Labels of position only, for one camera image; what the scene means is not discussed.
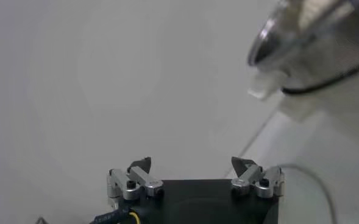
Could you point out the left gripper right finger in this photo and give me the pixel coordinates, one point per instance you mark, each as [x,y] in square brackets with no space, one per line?
[250,176]

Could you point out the steel steamer pot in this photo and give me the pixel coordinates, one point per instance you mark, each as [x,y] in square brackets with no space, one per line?
[334,103]

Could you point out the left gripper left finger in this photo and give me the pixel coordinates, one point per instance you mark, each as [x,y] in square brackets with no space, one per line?
[142,178]

